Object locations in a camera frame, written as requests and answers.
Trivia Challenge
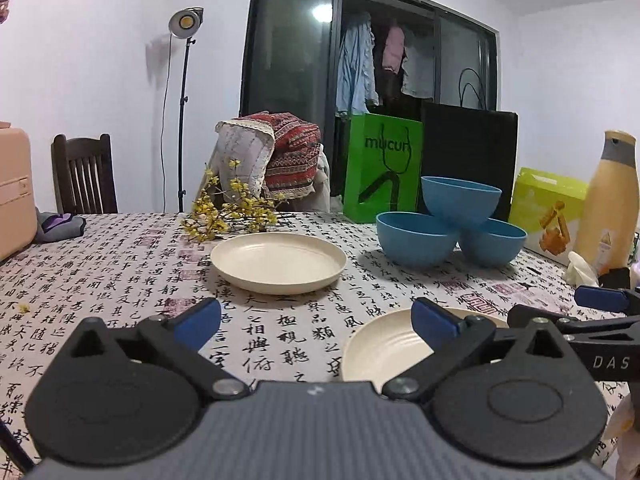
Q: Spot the pink hanging garment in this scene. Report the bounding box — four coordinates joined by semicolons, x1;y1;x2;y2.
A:
382;25;405;74

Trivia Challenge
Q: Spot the yellow green snack box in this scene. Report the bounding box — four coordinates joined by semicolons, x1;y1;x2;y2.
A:
509;167;588;266

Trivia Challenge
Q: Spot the black paper bag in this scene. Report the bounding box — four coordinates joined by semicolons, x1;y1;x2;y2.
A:
418;67;520;224

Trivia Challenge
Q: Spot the chair draped with patterned cloths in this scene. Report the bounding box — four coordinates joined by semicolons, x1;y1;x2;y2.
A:
207;110;331;212

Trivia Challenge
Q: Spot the black light stand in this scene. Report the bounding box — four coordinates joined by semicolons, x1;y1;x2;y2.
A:
168;6;205;212

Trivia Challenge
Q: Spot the blue bowl top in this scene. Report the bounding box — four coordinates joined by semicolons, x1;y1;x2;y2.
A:
421;177;502;229

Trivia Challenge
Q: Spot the yellow flower branch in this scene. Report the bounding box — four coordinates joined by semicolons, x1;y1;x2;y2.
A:
180;158;288;243

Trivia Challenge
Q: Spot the blue bowl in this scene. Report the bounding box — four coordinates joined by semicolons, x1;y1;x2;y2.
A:
459;219;527;268
376;211;459;269
421;177;502;229

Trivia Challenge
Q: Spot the cream bottle grey cap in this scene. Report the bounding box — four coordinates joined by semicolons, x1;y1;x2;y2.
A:
574;130;639;275

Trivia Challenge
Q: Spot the dark wooden chair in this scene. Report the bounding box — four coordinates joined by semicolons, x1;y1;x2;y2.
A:
51;133;118;214

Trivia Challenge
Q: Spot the grey purple pouch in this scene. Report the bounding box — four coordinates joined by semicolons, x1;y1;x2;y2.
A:
34;210;86;244

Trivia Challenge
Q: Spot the pink suitcase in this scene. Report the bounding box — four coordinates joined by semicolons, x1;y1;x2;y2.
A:
0;122;37;261

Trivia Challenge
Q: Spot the green paper bag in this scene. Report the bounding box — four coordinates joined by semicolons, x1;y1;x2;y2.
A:
343;114;423;223

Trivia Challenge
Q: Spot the black framed sliding window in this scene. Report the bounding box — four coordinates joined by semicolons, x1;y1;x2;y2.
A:
240;0;498;196

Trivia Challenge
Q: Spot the white hanging garment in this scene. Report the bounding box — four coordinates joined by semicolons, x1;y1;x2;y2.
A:
400;30;435;99

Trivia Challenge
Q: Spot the cream plate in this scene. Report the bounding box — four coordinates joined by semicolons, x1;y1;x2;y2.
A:
209;232;347;296
342;306;509;385

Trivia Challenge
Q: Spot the light blue hanging shirt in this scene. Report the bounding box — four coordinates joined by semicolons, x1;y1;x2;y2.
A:
335;12;380;115

